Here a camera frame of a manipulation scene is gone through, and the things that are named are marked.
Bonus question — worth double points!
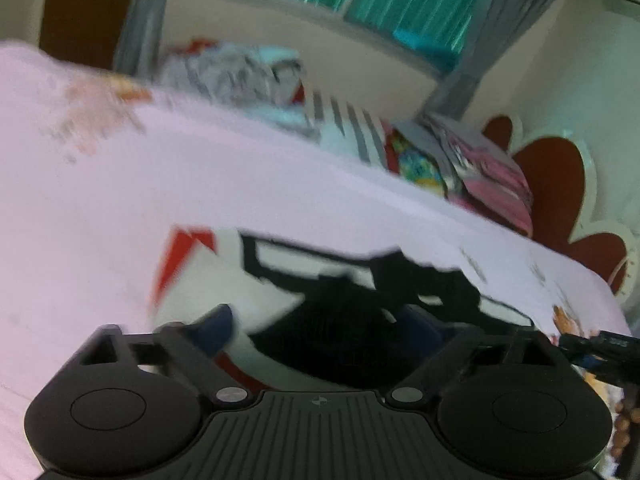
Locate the teal cloth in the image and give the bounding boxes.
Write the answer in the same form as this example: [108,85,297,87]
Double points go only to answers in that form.
[392,30,458,68]

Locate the grey curtain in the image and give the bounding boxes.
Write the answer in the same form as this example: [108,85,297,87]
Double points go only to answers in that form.
[425,0,586,121]
[112,0,176,81]

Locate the scalloped red headboard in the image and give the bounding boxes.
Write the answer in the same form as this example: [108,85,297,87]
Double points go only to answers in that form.
[482,115,636,306]

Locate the pink floral bed sheet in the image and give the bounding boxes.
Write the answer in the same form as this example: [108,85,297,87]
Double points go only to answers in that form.
[0,40,633,480]

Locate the wooden bead bracelet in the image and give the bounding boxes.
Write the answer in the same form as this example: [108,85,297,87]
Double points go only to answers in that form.
[614,399,635,461]

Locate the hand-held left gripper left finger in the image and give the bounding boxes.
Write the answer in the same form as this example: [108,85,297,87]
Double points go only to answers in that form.
[75,304,248,406]

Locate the brown wooden door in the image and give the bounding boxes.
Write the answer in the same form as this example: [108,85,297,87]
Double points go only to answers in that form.
[39,0,146,71]

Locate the striped white grey pillow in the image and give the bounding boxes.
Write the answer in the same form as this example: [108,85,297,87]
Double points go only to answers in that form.
[305,90,396,171]

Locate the striped knit sweater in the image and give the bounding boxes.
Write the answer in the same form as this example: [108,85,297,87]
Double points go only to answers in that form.
[150,225,536,391]

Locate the stack of folded pink clothes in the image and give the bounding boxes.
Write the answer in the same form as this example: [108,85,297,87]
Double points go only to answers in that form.
[385,112,535,238]

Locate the sliding window with teal blinds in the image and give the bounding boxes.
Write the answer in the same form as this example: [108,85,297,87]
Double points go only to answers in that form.
[192,0,493,73]

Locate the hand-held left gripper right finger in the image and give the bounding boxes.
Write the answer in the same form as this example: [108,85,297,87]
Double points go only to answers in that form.
[385,305,568,406]

